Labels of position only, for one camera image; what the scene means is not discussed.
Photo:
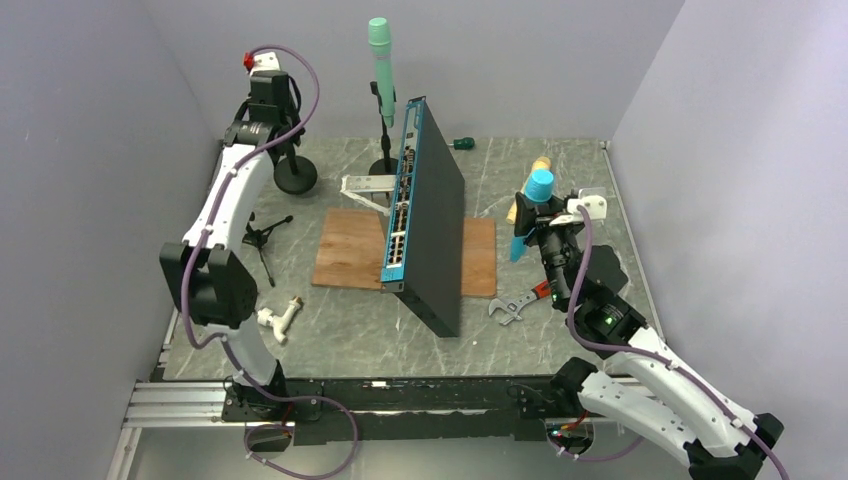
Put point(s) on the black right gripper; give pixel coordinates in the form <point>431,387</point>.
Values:
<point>527,219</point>

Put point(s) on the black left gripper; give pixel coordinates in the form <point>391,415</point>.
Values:
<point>296,116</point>

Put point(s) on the blue microphone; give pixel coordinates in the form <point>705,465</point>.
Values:
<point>538,191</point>

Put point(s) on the black round-base mic stand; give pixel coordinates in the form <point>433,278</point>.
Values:
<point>293,174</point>

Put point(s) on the green microphone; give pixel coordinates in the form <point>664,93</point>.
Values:
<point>380,42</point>

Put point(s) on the black tripod shock-mount stand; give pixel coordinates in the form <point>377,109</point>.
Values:
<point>259,238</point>

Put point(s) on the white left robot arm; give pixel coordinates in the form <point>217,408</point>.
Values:
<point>213,291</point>

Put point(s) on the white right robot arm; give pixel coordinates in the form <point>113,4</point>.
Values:
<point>712,436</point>

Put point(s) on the black green-mic stand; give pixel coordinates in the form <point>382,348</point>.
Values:
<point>386,164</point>

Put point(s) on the wooden board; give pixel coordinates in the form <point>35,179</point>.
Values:
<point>352,242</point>

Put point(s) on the white pipe valve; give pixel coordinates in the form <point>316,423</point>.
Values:
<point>279,324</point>

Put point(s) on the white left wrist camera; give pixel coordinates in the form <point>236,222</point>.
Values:
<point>257,62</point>

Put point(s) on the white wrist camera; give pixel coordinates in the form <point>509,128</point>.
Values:
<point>588,203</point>
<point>257,62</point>

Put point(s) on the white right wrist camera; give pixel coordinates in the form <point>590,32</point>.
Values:
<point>588,203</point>

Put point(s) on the red-handled adjustable wrench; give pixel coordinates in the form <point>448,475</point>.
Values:
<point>511,309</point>

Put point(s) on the green-handled screwdriver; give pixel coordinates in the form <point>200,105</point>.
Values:
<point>464,143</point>

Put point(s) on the blue network switch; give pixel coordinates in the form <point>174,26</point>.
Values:
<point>422,263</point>

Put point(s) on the grey metal bracket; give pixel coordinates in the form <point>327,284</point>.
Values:
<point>372,191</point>

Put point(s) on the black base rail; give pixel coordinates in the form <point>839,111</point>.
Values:
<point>322,410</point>

